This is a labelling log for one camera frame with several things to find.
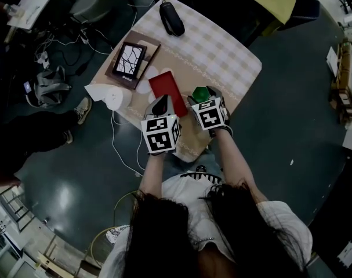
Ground white paper sheet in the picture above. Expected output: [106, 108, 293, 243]
[326, 46, 339, 78]

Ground brown flat box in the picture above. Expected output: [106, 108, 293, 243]
[104, 30, 162, 90]

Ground red rectangular card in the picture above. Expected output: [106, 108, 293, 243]
[148, 71, 189, 119]

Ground black pouch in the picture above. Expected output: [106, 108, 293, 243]
[159, 0, 186, 38]

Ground grey backpack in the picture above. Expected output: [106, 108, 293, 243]
[26, 65, 72, 109]

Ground stack of cardboard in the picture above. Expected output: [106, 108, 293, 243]
[328, 37, 352, 125]

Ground black picture frame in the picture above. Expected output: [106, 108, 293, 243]
[112, 41, 148, 76]

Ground person's left forearm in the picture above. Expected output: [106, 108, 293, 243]
[139, 152, 168, 199]

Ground grey chair with blue seat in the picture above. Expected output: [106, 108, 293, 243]
[279, 0, 322, 32]

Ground person's right forearm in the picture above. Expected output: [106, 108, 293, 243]
[211, 127, 270, 203]

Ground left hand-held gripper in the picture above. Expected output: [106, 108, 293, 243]
[140, 94, 182, 155]

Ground metal frame shelf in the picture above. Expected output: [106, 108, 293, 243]
[0, 184, 87, 278]

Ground yellow hoop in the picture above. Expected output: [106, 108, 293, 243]
[89, 189, 136, 268]

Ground speckled white cushion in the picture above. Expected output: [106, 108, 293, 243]
[106, 225, 130, 243]

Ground person's white shirt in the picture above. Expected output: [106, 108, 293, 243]
[98, 170, 314, 278]

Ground green small object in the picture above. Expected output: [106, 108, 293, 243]
[191, 86, 212, 103]

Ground white power strip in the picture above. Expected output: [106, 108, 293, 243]
[35, 50, 51, 70]

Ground person's blue jeans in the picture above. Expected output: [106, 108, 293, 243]
[163, 148, 223, 180]

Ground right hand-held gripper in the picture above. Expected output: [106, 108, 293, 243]
[187, 85, 228, 132]

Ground white desk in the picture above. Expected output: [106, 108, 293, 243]
[6, 0, 67, 30]

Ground table with checked tablecloth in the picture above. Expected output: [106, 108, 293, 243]
[87, 0, 263, 163]

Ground white folded paper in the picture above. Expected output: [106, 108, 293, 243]
[84, 83, 113, 102]

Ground black wrist strap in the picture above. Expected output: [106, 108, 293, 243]
[208, 123, 234, 139]

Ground white paper roll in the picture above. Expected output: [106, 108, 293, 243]
[104, 86, 133, 112]

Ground white cable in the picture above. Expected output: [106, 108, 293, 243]
[110, 109, 145, 178]

